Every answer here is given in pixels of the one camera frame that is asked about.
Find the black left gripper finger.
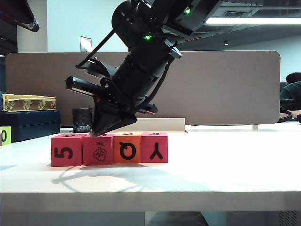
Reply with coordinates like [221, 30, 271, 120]
[0, 0, 40, 32]

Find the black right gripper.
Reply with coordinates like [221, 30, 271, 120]
[65, 56, 169, 137]

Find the pink block with tree picture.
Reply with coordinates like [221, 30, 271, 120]
[82, 133, 114, 166]

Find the orange block with Q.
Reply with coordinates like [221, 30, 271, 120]
[112, 132, 142, 164]

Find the pink block with 5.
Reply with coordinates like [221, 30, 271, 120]
[50, 134, 84, 167]

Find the pink block with Y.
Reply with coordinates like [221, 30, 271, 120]
[140, 132, 169, 163]

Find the black mug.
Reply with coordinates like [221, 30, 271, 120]
[71, 108, 94, 133]

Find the dark blue case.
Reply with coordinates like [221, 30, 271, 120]
[0, 110, 61, 143]

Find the yellow patterned box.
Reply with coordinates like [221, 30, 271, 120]
[1, 94, 57, 112]

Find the green block with 0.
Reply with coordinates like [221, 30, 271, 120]
[0, 126, 12, 146]

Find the brown desk divider panel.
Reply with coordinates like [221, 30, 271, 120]
[5, 50, 281, 125]

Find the black and brown office chair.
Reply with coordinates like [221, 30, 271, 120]
[278, 108, 301, 124]

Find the long ceiling light strip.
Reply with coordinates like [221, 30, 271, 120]
[204, 17, 301, 25]

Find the person in dark green shirt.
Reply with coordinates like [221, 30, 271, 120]
[280, 72, 301, 111]

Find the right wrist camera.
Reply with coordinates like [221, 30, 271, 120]
[75, 56, 118, 80]

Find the beige cable tray cover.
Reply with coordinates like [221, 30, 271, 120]
[134, 117, 189, 134]

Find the white wall notice sign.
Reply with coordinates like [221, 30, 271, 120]
[79, 36, 92, 53]

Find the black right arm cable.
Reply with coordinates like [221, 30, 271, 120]
[75, 29, 116, 69]

